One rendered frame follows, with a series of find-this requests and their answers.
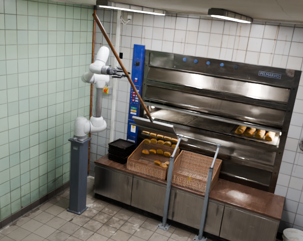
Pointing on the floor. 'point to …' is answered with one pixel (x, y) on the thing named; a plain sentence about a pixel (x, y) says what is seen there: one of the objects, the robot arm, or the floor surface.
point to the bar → (171, 180)
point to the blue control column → (138, 50)
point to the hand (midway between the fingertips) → (126, 74)
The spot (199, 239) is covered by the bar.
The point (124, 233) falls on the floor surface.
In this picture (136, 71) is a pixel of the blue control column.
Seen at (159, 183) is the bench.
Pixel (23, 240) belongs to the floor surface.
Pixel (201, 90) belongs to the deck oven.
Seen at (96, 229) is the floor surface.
